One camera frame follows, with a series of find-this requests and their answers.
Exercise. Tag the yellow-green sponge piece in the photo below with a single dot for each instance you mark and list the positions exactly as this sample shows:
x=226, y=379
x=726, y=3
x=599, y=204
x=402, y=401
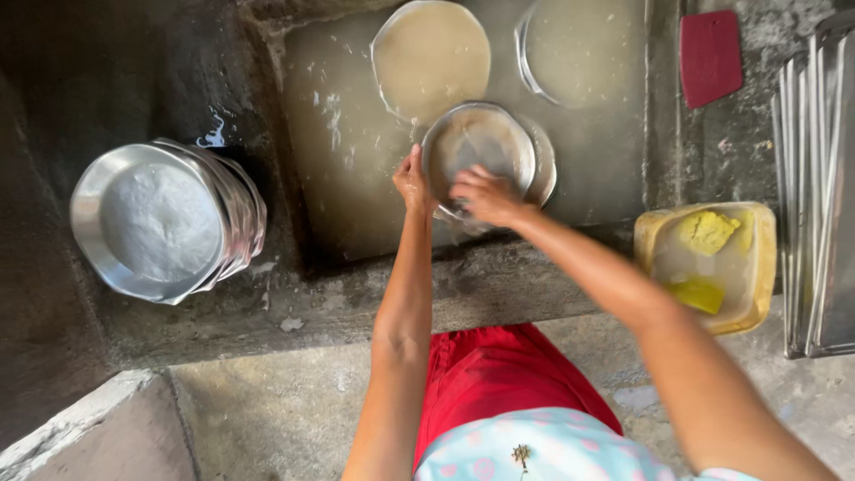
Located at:
x=698, y=295

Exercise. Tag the person's right fingers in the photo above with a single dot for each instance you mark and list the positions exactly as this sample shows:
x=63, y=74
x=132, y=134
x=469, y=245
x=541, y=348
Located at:
x=471, y=187

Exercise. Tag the yellow plastic tub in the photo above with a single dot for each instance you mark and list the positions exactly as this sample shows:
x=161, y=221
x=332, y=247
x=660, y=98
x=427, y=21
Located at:
x=758, y=280

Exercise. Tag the person's left hand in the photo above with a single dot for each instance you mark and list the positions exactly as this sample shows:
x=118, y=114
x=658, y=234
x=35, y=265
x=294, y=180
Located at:
x=411, y=190

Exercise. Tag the person's right hand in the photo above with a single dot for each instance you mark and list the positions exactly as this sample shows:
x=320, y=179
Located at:
x=494, y=200

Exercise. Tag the concrete wash basin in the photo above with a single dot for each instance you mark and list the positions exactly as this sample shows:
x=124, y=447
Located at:
x=481, y=280

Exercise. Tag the stack of steel plates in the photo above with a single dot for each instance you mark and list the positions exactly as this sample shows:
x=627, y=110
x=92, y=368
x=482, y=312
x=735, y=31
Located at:
x=160, y=220

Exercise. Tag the red plastic scraper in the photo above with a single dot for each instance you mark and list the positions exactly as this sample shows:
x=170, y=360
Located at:
x=710, y=59

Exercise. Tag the yellow sponge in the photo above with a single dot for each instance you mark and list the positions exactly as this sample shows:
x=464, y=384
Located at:
x=707, y=232

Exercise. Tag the stack of steel trays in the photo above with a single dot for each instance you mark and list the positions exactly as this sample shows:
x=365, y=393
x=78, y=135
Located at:
x=818, y=200

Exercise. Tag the light blue patterned shirt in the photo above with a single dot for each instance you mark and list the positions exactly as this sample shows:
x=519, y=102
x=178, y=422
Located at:
x=554, y=447

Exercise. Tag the red shorts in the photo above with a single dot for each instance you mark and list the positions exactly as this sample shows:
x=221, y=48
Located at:
x=501, y=374

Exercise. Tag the round steel plate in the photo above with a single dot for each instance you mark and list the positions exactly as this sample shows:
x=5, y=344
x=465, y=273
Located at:
x=578, y=50
x=431, y=60
x=546, y=167
x=481, y=137

